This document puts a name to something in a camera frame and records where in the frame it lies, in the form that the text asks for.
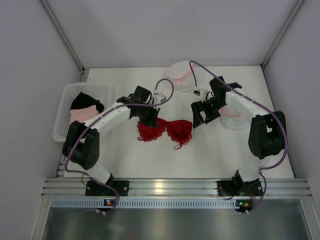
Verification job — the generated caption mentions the red lace garment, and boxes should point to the red lace garment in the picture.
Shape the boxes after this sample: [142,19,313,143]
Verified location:
[137,118,193,150]

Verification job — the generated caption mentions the pink-trimmed mesh laundry bag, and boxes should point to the pink-trimmed mesh laundry bag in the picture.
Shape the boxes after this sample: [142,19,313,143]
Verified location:
[164,60,195,92]

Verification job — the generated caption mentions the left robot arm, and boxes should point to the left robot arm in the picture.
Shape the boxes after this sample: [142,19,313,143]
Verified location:
[62,86,167,185]

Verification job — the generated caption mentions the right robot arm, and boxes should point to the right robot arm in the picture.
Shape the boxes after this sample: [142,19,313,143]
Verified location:
[191,76,286,183]

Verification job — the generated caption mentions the white plastic basket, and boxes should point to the white plastic basket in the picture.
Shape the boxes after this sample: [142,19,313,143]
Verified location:
[52,82,112,142]

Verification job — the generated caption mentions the pink garment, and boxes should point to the pink garment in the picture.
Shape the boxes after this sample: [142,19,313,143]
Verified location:
[69,105,99,124]

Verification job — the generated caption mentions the black garment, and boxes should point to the black garment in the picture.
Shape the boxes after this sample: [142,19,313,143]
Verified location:
[70,92,105,113]

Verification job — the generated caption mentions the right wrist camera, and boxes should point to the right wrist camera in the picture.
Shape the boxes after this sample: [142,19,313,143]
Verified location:
[192,87,209,102]

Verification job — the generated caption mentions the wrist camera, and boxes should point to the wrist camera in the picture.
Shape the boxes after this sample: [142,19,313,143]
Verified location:
[152,92,167,105]
[192,87,209,102]

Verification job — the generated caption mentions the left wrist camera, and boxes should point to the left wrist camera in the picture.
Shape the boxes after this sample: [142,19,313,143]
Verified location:
[152,92,167,105]

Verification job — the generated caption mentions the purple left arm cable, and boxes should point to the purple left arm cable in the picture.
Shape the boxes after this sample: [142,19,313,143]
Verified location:
[64,78,175,213]

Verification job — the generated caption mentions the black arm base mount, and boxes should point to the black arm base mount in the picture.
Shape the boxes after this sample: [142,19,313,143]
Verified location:
[217,179,263,200]

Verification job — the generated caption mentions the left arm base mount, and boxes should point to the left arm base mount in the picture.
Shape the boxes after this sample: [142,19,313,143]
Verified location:
[85,180,130,197]

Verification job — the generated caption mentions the aluminium rail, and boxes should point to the aluminium rail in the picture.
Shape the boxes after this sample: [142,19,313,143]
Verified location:
[41,177,313,199]

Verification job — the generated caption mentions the perforated cable tray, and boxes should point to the perforated cable tray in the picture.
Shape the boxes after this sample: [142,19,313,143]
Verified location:
[51,198,251,210]

